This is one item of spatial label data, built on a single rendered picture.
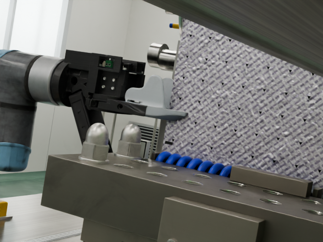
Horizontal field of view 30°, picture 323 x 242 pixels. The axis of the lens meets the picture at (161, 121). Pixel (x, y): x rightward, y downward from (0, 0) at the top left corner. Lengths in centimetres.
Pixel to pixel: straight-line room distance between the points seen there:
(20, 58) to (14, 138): 13
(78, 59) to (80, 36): 576
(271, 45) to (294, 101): 63
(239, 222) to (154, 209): 10
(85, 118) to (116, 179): 26
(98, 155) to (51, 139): 584
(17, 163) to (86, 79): 18
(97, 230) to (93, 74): 27
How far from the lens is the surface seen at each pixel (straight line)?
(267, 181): 73
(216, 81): 82
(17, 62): 96
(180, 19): 84
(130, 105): 83
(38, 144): 637
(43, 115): 636
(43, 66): 93
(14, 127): 97
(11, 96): 97
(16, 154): 98
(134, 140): 78
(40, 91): 93
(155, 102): 83
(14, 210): 98
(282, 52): 17
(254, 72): 80
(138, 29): 738
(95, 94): 87
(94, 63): 87
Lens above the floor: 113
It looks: 3 degrees down
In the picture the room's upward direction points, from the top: 10 degrees clockwise
